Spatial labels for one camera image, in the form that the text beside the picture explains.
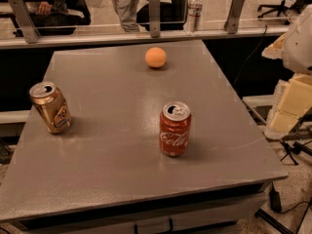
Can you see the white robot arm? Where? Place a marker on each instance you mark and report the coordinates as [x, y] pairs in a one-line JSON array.
[[296, 57]]

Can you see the black power adapter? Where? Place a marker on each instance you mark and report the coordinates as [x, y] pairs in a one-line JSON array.
[[275, 201]]

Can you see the orange fruit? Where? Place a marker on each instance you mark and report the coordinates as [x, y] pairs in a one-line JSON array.
[[155, 57]]

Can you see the seated person left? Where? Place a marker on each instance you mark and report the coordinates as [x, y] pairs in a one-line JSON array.
[[58, 17]]

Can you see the metal barrier rail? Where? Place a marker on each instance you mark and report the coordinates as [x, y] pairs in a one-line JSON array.
[[144, 37]]

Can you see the left metal bracket post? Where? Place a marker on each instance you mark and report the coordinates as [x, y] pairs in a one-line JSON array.
[[29, 31]]

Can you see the middle metal bracket post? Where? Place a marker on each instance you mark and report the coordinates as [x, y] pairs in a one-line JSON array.
[[154, 18]]

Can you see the right metal bracket post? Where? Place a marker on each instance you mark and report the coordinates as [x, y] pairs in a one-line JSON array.
[[232, 23]]

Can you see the metal bracket post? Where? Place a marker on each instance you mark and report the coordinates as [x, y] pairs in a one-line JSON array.
[[154, 18], [29, 31], [232, 23]]

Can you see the standing person grey trousers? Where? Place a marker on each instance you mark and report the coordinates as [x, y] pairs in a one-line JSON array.
[[126, 11]]

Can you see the red coke can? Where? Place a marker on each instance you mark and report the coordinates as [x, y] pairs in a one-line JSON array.
[[175, 124]]

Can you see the clear plastic water bottle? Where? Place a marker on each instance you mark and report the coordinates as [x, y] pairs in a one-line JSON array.
[[194, 14]]

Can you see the gold soda can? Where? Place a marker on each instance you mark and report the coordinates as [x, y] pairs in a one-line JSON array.
[[50, 103]]

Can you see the black tripod stand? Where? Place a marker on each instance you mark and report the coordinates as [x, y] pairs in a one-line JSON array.
[[296, 149]]

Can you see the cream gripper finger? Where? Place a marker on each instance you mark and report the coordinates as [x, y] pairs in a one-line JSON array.
[[274, 50], [292, 104]]

